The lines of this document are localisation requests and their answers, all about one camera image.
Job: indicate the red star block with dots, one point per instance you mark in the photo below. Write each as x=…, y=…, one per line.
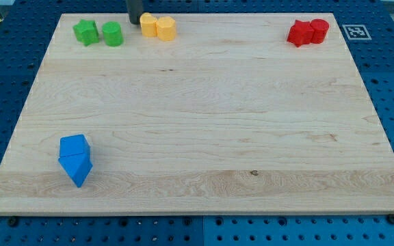
x=300, y=33

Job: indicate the green star block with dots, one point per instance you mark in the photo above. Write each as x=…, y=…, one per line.
x=86, y=32

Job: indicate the light wooden board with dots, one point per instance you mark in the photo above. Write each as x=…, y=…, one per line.
x=229, y=118

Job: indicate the yellow hexagon block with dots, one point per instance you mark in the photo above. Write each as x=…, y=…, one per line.
x=166, y=28

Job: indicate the yellow heart block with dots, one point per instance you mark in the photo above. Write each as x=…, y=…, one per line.
x=148, y=24

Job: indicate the green cylinder block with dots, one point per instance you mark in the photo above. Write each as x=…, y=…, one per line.
x=112, y=33

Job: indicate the blue triangular prism block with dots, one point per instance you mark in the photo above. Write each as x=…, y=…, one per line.
x=77, y=167

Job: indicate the blue cube block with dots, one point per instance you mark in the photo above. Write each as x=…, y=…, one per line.
x=74, y=145

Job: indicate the red cylinder block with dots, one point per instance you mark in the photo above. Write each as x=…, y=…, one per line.
x=320, y=29

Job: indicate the white fiducial marker tag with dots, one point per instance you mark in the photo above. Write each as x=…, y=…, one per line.
x=356, y=32

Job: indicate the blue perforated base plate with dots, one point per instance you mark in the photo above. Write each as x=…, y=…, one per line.
x=24, y=36

